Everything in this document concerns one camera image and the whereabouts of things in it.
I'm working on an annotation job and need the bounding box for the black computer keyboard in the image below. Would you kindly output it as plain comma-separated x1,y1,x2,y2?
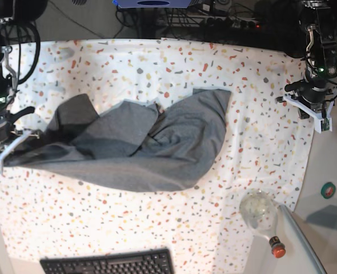
39,249,175,274

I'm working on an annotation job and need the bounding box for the clear bottle with orange cap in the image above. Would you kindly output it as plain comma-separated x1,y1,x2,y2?
239,190,286,259

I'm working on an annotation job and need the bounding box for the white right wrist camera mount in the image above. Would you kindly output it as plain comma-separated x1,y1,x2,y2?
0,130,33,175

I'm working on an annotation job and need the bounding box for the terrazzo patterned white tablecloth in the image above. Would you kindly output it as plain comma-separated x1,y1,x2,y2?
0,39,314,273

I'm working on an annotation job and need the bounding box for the green tape roll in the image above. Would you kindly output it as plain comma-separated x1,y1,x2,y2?
320,182,336,199

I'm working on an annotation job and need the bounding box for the grey metal rail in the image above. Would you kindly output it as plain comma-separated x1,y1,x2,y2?
279,205,327,273

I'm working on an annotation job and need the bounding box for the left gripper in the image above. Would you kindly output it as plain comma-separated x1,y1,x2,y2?
275,79,336,118

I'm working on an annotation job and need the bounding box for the black power strip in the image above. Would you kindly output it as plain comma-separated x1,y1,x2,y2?
199,17,261,29

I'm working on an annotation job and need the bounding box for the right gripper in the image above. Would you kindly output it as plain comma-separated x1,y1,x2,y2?
0,107,40,154

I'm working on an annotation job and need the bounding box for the blue box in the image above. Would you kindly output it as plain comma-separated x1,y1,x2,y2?
113,0,203,9

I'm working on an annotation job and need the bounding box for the grey t-shirt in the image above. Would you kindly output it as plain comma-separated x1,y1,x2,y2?
5,89,231,192

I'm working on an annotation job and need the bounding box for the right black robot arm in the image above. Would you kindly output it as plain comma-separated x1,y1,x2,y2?
0,1,47,154

